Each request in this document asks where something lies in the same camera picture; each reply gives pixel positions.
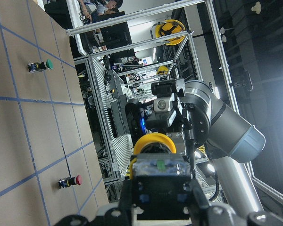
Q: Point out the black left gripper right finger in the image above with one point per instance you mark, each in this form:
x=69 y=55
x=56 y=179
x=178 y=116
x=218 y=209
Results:
x=203 y=213

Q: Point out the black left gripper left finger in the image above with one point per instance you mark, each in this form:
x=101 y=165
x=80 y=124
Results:
x=114 y=214

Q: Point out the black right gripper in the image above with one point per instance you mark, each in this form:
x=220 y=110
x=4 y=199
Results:
x=179 y=107

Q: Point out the yellow push button switch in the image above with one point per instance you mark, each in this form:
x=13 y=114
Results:
x=160 y=177

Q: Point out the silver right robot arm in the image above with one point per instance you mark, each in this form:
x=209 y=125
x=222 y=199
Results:
x=231 y=143

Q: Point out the yellow hard hat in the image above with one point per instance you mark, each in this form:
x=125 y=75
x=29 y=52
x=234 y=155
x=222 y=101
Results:
x=168 y=27

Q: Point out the red push button switch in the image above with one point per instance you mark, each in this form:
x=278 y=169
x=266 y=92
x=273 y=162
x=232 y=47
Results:
x=70 y=181

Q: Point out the green push button switch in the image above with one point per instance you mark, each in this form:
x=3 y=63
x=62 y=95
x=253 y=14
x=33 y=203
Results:
x=40 y=67

